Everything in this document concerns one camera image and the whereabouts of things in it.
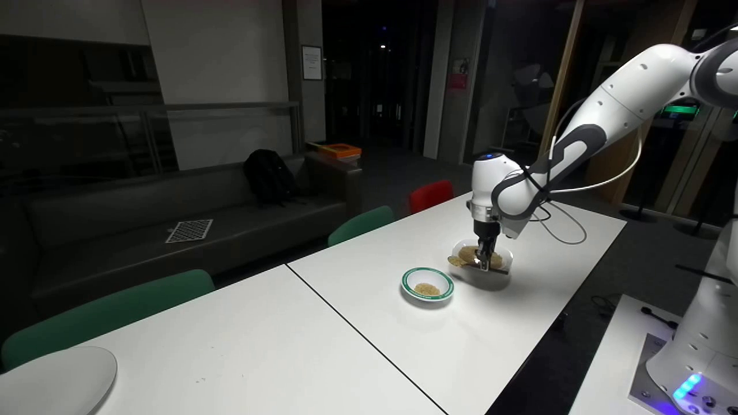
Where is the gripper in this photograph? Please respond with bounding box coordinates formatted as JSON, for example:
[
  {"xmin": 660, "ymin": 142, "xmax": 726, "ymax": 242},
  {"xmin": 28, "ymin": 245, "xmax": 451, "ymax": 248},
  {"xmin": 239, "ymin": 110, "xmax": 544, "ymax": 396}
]
[{"xmin": 473, "ymin": 217, "xmax": 502, "ymax": 271}]

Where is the wooden spoon with dark handle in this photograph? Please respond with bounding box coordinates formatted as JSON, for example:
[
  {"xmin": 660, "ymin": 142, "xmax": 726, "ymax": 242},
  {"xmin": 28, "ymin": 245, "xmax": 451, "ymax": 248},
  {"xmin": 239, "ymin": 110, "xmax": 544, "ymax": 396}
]
[{"xmin": 447, "ymin": 255, "xmax": 511, "ymax": 276}]

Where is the clear bowl of sugar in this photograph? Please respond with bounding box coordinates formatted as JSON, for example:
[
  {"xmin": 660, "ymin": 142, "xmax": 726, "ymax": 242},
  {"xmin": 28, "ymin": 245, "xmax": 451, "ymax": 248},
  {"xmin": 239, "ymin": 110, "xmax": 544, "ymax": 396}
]
[{"xmin": 451, "ymin": 239, "xmax": 514, "ymax": 289}]

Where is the green and white bowl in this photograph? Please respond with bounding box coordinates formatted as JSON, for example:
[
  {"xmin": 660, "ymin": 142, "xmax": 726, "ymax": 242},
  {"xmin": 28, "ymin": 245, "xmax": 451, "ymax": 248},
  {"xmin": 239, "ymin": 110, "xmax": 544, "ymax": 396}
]
[{"xmin": 401, "ymin": 267, "xmax": 455, "ymax": 304}]

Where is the red chair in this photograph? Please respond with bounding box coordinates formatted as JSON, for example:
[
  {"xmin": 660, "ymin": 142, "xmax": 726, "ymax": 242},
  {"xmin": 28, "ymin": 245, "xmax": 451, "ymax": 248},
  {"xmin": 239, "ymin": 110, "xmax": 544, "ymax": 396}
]
[{"xmin": 408, "ymin": 179, "xmax": 455, "ymax": 216}]

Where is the green chair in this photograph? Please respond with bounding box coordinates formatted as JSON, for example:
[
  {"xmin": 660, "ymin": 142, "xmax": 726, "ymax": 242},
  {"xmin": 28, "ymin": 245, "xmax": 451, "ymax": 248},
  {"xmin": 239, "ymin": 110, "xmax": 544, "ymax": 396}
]
[
  {"xmin": 0, "ymin": 269, "xmax": 216, "ymax": 373},
  {"xmin": 327, "ymin": 205, "xmax": 396, "ymax": 248}
]

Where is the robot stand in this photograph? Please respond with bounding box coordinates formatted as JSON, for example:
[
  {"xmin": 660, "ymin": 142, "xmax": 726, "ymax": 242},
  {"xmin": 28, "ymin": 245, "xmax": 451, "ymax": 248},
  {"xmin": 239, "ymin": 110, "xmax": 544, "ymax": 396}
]
[{"xmin": 567, "ymin": 293, "xmax": 738, "ymax": 415}]

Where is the orange box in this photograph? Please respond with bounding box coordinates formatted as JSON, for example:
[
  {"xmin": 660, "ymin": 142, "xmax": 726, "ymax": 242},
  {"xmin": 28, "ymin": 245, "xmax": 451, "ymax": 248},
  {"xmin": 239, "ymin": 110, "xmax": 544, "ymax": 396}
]
[{"xmin": 315, "ymin": 142, "xmax": 363, "ymax": 160}]

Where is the black backpack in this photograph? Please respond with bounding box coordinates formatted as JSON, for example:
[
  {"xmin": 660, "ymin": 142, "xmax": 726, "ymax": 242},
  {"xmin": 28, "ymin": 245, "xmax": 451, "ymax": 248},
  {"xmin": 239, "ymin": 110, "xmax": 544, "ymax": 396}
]
[{"xmin": 242, "ymin": 148, "xmax": 302, "ymax": 208}]

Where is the green lit sign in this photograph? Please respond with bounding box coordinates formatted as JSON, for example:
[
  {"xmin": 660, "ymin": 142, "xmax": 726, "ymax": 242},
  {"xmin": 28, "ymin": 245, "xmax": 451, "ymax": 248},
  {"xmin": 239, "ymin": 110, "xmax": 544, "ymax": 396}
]
[{"xmin": 660, "ymin": 103, "xmax": 700, "ymax": 119}]

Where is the checkerboard sheet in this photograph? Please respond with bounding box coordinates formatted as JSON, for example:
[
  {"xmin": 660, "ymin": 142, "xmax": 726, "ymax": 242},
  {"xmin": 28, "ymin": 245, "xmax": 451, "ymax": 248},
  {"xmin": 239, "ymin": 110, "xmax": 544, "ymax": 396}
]
[{"xmin": 165, "ymin": 218, "xmax": 214, "ymax": 244}]

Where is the dark grey sofa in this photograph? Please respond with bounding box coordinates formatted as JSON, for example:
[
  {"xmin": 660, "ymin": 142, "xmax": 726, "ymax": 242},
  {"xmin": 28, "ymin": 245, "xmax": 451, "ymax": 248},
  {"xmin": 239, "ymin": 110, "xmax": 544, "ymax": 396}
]
[{"xmin": 0, "ymin": 151, "xmax": 365, "ymax": 326}]

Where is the white chair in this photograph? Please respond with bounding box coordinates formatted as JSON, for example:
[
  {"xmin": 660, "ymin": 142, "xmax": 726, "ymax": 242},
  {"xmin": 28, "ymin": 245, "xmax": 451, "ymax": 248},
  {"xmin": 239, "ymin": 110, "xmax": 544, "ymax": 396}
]
[{"xmin": 0, "ymin": 346, "xmax": 119, "ymax": 415}]

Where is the black cable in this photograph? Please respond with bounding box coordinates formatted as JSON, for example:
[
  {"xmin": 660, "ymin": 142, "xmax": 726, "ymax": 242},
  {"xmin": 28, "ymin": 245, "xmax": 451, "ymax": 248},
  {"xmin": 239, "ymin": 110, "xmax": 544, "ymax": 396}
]
[{"xmin": 590, "ymin": 293, "xmax": 619, "ymax": 319}]

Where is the red wall sign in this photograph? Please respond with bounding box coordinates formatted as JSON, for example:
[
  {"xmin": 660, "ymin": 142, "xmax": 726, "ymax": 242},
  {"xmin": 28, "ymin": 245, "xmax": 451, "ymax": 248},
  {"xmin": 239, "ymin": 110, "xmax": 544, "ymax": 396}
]
[{"xmin": 449, "ymin": 57, "xmax": 471, "ymax": 90}]

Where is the framed wall notice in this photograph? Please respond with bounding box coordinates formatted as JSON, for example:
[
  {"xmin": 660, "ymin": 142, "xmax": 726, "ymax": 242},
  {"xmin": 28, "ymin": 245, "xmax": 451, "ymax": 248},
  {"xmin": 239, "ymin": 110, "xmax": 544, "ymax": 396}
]
[{"xmin": 301, "ymin": 44, "xmax": 324, "ymax": 82}]

